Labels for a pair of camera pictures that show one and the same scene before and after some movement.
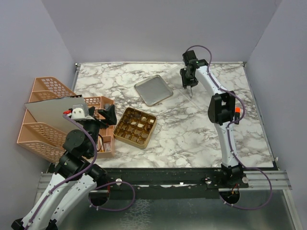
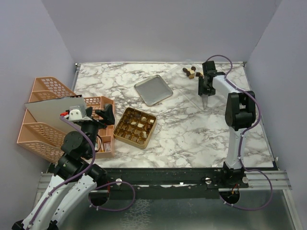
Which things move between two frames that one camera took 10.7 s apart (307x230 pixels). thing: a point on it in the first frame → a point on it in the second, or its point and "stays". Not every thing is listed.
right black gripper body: [188, 79] → [205, 89]
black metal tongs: [189, 87] → [205, 98]
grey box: [49, 113] stays
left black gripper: [110, 115] stays
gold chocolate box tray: [135, 127] stays
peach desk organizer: [105, 141] stays
